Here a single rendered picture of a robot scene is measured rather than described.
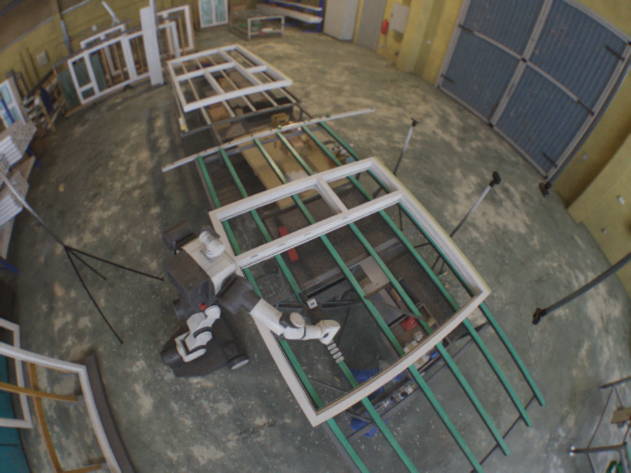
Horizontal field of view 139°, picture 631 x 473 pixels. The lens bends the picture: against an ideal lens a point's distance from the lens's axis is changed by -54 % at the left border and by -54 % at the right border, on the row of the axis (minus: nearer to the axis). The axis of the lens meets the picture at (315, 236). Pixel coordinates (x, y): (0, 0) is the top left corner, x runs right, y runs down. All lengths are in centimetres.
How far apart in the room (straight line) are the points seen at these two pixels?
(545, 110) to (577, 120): 80
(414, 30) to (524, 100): 344
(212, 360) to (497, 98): 724
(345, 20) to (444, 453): 1092
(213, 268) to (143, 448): 207
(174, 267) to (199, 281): 13
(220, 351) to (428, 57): 812
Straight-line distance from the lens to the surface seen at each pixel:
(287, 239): 166
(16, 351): 260
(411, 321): 194
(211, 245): 113
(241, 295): 113
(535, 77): 674
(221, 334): 226
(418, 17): 803
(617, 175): 631
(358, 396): 144
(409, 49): 817
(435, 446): 276
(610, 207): 689
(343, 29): 1031
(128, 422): 283
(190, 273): 117
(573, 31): 673
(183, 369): 234
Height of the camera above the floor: 233
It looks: 56 degrees down
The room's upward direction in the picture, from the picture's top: 9 degrees clockwise
